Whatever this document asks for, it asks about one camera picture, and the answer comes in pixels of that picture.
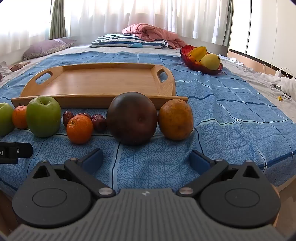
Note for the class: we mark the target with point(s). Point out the wooden tray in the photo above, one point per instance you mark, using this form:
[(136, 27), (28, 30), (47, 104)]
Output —
[(104, 78)]

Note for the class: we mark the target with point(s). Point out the green curtain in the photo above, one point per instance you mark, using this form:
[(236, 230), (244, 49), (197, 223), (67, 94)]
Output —
[(57, 18), (227, 23)]

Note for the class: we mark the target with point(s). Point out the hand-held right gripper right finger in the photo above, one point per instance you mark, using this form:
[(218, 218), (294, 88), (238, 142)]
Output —
[(198, 160)]

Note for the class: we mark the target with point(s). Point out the red glass bowl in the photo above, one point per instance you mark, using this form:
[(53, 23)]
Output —
[(196, 66)]

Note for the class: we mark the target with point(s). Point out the blue striped pillow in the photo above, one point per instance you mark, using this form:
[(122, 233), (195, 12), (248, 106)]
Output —
[(120, 41)]

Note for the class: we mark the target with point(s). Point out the red date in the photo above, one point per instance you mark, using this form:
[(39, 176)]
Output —
[(85, 115), (99, 122), (67, 118)]

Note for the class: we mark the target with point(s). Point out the yellow starfruit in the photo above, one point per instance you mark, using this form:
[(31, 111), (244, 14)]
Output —
[(198, 52)]

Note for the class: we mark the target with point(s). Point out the pink quilt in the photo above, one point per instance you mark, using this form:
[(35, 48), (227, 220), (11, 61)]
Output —
[(157, 33)]

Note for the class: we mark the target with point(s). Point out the large brownish orange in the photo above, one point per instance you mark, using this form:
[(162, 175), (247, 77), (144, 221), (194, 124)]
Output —
[(175, 120)]

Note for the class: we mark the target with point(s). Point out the white sheer curtain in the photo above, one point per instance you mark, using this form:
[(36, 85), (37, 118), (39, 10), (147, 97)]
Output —
[(138, 14)]

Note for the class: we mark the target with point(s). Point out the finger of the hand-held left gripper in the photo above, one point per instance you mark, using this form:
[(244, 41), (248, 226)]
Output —
[(25, 151)]

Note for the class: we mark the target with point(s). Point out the white wardrobe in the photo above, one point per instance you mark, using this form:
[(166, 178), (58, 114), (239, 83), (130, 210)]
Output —
[(266, 27)]

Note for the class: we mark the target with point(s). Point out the mandarin orange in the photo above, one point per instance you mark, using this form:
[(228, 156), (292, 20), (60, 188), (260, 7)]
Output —
[(20, 117), (79, 129)]

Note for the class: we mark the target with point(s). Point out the blue checked blanket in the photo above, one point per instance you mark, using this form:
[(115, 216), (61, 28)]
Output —
[(231, 115)]

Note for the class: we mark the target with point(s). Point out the white cloth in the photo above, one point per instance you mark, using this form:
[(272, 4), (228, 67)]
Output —
[(4, 69)]

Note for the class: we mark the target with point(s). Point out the white clothes pile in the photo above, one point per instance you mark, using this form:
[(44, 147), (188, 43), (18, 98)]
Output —
[(284, 83)]

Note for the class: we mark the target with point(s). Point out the pink clothing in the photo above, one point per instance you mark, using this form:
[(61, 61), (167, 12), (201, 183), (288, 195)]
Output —
[(18, 66)]

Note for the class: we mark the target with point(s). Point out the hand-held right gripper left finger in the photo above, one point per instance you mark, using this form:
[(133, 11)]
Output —
[(92, 161)]

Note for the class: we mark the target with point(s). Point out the dark red apple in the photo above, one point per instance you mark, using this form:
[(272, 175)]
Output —
[(131, 118)]

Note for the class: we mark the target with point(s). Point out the purple pillow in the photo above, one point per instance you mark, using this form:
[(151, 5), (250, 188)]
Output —
[(44, 48)]

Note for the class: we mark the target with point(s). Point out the green apple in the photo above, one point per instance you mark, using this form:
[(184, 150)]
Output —
[(5, 118), (42, 115)]

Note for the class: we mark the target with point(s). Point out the yellow pear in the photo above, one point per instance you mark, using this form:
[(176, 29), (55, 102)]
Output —
[(210, 61)]

